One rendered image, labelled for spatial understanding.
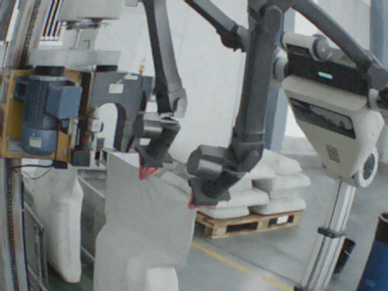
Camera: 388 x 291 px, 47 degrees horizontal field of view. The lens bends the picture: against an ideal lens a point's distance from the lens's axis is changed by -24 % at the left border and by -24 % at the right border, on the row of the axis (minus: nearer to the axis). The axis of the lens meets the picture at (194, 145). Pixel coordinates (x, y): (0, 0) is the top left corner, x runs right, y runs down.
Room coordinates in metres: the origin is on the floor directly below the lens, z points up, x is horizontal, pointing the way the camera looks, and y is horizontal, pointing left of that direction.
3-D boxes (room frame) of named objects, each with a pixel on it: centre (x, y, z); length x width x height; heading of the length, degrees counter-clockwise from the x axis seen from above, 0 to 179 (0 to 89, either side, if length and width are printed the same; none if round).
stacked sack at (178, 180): (4.99, -0.12, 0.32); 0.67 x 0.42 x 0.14; 131
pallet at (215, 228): (5.03, -0.46, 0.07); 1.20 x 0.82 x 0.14; 129
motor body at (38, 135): (1.54, 0.49, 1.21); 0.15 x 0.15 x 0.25
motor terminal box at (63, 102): (1.49, 0.40, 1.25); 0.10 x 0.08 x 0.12; 152
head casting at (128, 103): (1.98, 0.36, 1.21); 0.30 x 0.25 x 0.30; 37
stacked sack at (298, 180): (5.06, -0.83, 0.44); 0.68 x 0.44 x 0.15; 127
